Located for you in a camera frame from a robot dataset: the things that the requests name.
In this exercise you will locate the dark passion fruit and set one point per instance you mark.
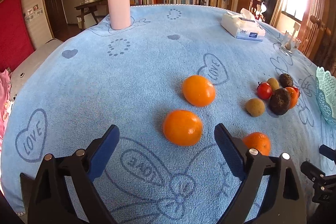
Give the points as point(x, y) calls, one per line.
point(280, 101)
point(285, 80)

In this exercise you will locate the clear drinking glass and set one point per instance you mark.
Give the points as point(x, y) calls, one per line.
point(294, 46)

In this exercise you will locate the light blue lattice fruit basket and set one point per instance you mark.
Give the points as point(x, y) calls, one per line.
point(325, 88)

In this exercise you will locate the spoon in glass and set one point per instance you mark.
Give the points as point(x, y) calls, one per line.
point(288, 43)

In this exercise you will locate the red wall panel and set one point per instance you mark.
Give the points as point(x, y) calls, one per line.
point(15, 43)

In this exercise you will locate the brown kiwi front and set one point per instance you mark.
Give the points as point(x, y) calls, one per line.
point(255, 107)

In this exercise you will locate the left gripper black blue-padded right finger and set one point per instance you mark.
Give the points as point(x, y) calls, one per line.
point(270, 190)

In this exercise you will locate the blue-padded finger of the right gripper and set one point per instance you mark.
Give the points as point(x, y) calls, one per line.
point(328, 152)

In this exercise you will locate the dark passion fruit front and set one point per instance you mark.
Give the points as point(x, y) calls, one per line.
point(280, 101)

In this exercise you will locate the brown kiwi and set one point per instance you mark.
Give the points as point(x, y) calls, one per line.
point(255, 107)
point(273, 83)

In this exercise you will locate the red cherry tomato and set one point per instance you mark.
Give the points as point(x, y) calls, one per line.
point(264, 91)
point(297, 91)

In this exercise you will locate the pink thermos bottle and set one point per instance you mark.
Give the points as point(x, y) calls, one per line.
point(119, 12)

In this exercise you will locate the brown kiwi back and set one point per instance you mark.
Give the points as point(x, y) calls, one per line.
point(273, 83)

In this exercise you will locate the small orange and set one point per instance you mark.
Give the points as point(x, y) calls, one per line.
point(259, 141)
point(293, 97)

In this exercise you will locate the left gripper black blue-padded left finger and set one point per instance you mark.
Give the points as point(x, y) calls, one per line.
point(63, 189)

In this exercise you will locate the wooden door with knob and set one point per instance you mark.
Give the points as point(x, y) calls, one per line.
point(313, 27)

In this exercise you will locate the light blue patterned towel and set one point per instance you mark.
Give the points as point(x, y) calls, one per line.
point(133, 78)

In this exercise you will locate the large orange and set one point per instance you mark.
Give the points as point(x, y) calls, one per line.
point(182, 128)
point(198, 91)

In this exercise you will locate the white tissue pack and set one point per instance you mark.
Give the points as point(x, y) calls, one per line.
point(243, 26)

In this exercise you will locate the dark passion fruit back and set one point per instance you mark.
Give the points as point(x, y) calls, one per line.
point(285, 80)

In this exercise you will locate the pink cloth at edge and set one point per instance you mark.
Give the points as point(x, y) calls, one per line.
point(5, 102)

